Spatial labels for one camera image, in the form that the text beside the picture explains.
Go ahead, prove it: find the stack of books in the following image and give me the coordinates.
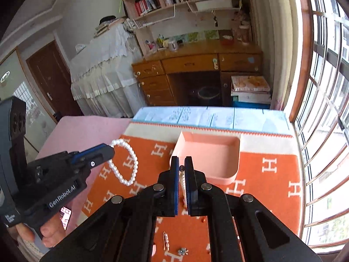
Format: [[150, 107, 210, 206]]
[[231, 76, 272, 109]]

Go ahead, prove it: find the light blue patterned sheet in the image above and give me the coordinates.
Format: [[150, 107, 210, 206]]
[[133, 107, 291, 135]]

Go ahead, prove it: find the pink jewelry tray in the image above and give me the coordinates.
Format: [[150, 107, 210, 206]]
[[172, 131, 240, 185]]

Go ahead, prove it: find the dark brown door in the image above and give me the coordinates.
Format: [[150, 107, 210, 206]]
[[26, 41, 83, 117]]

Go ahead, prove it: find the white lace covered furniture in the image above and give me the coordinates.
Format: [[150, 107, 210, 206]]
[[70, 23, 146, 118]]

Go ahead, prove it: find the pink bed sheet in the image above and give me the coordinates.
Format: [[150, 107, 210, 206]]
[[36, 116, 131, 234]]

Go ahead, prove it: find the person's left hand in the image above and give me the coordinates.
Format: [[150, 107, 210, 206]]
[[8, 213, 68, 249]]

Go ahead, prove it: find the white mug on desk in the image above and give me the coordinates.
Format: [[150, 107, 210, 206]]
[[168, 40, 179, 52]]

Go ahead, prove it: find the small pearl bar brooch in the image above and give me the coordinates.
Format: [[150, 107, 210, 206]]
[[163, 231, 170, 252]]

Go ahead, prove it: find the window with metal bars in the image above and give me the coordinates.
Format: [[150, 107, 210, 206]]
[[295, 0, 348, 254]]

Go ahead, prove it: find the black bin under desk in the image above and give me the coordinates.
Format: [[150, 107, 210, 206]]
[[196, 86, 222, 107]]

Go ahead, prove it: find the orange H-pattern blanket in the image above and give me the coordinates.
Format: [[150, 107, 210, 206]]
[[77, 121, 304, 262]]

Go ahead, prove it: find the white pearl necklace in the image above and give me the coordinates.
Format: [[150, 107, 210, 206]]
[[107, 138, 139, 186]]

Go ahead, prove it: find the wooden desk with drawers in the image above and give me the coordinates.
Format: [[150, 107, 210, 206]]
[[132, 40, 263, 107]]

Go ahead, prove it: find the beige curtain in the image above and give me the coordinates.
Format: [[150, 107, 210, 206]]
[[251, 0, 303, 110]]

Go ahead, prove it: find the silver flower stud earring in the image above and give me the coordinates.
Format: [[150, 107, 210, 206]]
[[178, 247, 189, 256]]

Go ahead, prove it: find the wooden bookshelf with books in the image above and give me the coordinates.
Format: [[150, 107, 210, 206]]
[[122, 0, 253, 55]]

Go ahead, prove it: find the white wire shelf basket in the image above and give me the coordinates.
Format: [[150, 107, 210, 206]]
[[132, 5, 177, 30]]

